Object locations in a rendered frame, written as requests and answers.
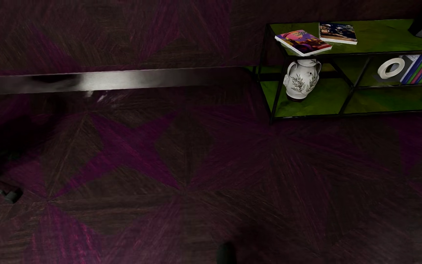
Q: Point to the white ceramic vase with leaves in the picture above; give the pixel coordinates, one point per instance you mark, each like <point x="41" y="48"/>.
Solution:
<point x="301" y="79"/>

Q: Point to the pink and purple book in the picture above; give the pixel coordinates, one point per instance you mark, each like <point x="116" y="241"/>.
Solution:
<point x="302" y="42"/>

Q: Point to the dark blue book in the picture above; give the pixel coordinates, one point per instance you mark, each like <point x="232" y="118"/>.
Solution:
<point x="338" y="33"/>

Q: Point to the green shelf with black frame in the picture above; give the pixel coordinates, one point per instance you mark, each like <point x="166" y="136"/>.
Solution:
<point x="379" y="95"/>

